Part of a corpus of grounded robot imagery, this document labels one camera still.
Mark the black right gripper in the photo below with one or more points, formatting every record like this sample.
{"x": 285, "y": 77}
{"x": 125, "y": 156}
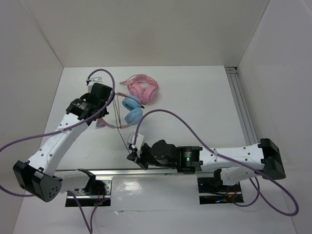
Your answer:
{"x": 133, "y": 156}

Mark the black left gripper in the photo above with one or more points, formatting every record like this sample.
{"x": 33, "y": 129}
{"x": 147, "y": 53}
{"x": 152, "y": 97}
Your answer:
{"x": 106, "y": 112}

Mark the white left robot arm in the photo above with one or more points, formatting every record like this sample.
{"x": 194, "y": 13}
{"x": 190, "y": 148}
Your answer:
{"x": 37, "y": 174}

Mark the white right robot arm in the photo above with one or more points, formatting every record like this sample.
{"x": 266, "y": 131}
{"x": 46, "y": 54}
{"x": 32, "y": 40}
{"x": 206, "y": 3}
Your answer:
{"x": 228, "y": 165}

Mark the pink wrapped headphones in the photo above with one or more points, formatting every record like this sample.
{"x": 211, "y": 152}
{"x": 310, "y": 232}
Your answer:
{"x": 142, "y": 86}

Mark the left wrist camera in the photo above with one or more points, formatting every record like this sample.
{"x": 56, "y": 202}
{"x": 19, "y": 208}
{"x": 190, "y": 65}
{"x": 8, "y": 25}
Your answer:
{"x": 92, "y": 81}

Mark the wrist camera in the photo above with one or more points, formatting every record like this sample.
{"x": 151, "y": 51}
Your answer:
{"x": 92, "y": 81}
{"x": 135, "y": 143}

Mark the aluminium front rail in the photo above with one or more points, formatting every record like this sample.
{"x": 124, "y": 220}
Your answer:
{"x": 141, "y": 172}

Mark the aluminium rail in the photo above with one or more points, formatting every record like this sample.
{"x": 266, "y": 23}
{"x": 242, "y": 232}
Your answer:
{"x": 141, "y": 172}
{"x": 241, "y": 106}

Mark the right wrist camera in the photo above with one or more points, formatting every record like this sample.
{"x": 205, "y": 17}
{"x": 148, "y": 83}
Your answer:
{"x": 135, "y": 143}

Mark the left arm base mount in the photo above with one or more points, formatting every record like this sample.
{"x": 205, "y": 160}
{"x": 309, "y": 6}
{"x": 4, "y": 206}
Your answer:
{"x": 100, "y": 195}

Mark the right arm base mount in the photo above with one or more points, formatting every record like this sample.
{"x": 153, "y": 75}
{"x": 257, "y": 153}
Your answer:
{"x": 210, "y": 194}

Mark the aluminium right side rail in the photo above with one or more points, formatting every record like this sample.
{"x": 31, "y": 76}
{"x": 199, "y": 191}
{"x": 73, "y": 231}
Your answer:
{"x": 241, "y": 106}

